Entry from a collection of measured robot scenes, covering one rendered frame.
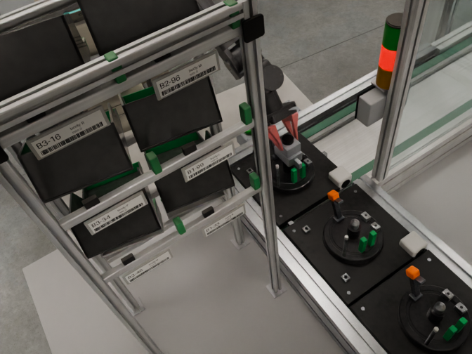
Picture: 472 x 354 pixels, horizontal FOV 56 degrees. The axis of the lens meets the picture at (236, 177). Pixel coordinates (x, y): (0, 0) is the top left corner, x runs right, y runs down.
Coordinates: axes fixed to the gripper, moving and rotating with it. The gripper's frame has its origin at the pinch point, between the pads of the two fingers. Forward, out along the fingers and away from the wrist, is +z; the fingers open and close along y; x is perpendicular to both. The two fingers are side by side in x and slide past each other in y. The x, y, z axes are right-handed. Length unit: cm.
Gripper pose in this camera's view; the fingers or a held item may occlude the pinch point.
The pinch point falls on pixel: (288, 143)
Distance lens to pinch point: 113.6
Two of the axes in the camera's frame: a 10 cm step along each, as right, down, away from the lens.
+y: 8.3, -4.9, 2.7
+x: -3.5, -0.7, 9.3
